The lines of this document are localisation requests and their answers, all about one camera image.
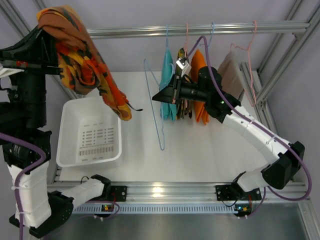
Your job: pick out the white slotted cable duct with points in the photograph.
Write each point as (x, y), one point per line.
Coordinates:
(150, 208)

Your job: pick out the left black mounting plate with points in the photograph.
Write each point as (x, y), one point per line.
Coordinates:
(118, 193)

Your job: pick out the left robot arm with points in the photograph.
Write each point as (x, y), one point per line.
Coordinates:
(26, 147)

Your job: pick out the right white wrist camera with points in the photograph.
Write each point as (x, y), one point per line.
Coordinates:
(184, 66)

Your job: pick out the green yellow camouflage trousers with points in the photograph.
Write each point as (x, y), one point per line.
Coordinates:
(185, 107)

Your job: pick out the white plastic basket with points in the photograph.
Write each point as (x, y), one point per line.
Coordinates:
(90, 133)

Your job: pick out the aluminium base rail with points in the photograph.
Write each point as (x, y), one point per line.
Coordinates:
(184, 192)

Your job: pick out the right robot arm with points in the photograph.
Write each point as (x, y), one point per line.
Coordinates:
(282, 158)

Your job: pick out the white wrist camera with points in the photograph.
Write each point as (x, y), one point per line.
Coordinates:
(5, 71)
(184, 66)

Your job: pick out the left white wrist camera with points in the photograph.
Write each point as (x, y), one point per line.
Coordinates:
(5, 71)

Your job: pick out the teal trousers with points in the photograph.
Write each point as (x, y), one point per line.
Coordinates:
(167, 110)

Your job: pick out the aluminium hanging rail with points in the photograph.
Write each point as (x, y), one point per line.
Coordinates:
(269, 27)

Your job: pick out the black mounting plate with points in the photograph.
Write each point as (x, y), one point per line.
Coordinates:
(228, 192)
(118, 193)

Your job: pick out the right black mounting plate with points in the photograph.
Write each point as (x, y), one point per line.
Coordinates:
(228, 192)

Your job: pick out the blue wire hanger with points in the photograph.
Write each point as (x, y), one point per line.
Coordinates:
(211, 35)
(163, 128)
(167, 37)

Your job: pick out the orange camouflage trousers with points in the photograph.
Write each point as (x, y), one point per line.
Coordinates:
(83, 68)

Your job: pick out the beige trousers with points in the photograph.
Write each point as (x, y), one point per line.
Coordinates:
(231, 75)

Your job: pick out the pink wire hanger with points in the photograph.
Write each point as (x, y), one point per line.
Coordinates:
(185, 47)
(252, 102)

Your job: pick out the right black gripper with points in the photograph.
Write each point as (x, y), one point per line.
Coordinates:
(177, 90)

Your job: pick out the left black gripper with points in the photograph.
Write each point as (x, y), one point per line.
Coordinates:
(31, 69)

